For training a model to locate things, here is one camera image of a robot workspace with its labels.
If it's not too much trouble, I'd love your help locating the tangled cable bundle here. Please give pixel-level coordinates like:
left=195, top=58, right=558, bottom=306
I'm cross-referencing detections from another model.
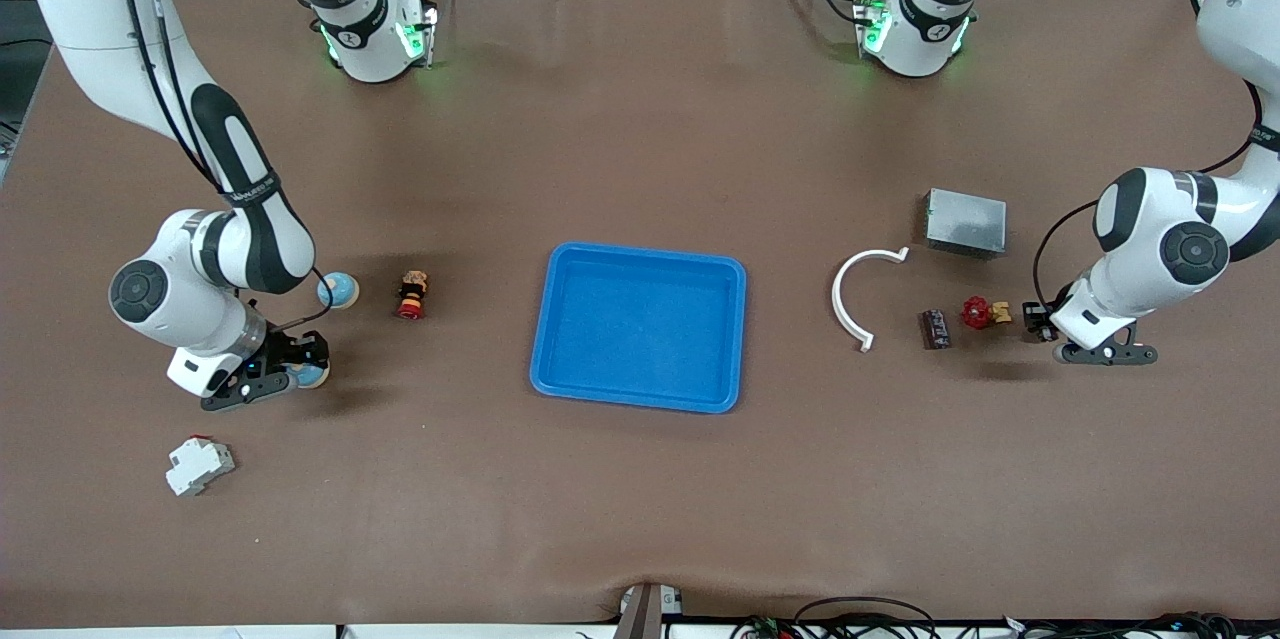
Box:
left=730, top=612, right=1280, bottom=639

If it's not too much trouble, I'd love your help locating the blue plastic tray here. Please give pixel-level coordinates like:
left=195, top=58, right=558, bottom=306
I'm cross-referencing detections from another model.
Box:
left=529, top=241, right=749, bottom=415

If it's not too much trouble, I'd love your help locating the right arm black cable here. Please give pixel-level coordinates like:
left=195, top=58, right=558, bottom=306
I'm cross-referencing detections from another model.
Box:
left=110, top=0, right=336, bottom=332

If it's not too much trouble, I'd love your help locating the looped black cable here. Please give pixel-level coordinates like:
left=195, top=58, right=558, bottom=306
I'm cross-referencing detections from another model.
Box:
left=793, top=596, right=938, bottom=639

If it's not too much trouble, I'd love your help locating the white curved plastic arc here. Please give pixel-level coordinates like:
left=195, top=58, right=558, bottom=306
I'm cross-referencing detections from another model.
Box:
left=831, top=247, right=911, bottom=354

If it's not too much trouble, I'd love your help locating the red handwheel brass valve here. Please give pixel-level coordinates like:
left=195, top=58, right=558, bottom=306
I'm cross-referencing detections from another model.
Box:
left=960, top=296, right=1013, bottom=331

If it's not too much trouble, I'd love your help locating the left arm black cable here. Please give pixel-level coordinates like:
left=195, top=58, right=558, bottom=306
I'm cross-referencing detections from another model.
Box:
left=1030, top=0, right=1266, bottom=315

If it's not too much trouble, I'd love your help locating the white circuit breaker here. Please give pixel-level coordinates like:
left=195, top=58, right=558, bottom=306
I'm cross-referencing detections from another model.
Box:
left=165, top=435, right=237, bottom=498

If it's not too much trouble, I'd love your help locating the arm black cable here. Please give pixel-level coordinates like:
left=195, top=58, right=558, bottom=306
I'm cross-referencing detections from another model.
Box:
left=1030, top=0, right=1266, bottom=315
left=110, top=0, right=336, bottom=332

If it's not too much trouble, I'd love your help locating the grey metal box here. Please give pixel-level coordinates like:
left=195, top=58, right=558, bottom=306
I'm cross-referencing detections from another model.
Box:
left=925, top=187, right=1008, bottom=261

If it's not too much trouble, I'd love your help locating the red button switch orange body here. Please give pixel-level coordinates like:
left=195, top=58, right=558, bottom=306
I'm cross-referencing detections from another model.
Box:
left=397, top=270, right=431, bottom=321

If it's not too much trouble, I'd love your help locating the dark mount post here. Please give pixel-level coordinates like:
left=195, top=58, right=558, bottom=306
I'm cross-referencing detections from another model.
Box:
left=612, top=582, right=663, bottom=639

